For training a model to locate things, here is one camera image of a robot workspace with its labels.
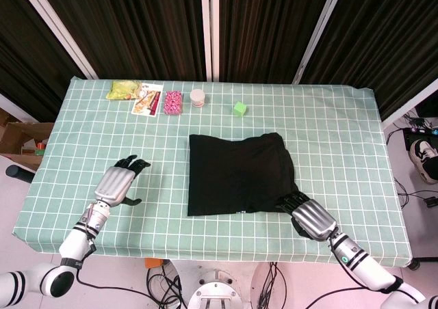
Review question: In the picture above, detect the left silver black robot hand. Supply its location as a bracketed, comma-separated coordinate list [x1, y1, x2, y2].
[93, 154, 152, 208]

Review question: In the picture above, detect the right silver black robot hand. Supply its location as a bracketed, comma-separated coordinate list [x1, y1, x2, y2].
[276, 191, 339, 243]

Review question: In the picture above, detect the black cloth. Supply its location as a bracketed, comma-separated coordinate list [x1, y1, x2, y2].
[187, 132, 300, 217]

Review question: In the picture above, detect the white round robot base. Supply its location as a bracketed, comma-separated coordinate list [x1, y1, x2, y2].
[187, 267, 246, 309]

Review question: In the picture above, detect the white printed food packet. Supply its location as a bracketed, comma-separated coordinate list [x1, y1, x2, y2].
[131, 82, 164, 116]

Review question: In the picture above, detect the green checkered tablecloth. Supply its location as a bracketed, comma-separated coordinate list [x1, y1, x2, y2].
[12, 75, 411, 268]

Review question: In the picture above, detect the yellow green snack bag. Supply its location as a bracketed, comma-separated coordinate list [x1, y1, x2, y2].
[105, 79, 142, 101]

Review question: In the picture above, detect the pink patterned small box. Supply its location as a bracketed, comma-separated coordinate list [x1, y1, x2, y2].
[164, 90, 183, 116]

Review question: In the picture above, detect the brown cardboard box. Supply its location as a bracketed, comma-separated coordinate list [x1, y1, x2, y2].
[0, 109, 55, 172]

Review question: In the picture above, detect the black white sneaker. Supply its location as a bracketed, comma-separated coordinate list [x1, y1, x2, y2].
[409, 138, 438, 185]

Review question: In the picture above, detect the black floor electronics box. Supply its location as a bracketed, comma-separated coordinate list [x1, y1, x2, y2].
[402, 117, 438, 151]

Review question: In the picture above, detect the black pleated curtain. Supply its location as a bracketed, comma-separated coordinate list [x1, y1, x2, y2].
[300, 0, 438, 120]
[36, 0, 208, 81]
[0, 0, 86, 122]
[218, 0, 338, 83]

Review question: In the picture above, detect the black floor cable bundle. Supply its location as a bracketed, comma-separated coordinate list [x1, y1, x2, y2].
[146, 267, 188, 309]
[258, 263, 287, 309]

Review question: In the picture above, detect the black cylinder handle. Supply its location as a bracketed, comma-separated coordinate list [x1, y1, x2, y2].
[5, 164, 36, 183]

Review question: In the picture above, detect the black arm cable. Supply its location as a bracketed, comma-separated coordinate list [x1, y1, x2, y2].
[75, 250, 188, 309]

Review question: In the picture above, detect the white frame post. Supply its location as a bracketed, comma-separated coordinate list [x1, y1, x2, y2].
[200, 0, 220, 82]
[292, 0, 348, 84]
[15, 0, 99, 79]
[381, 86, 438, 129]

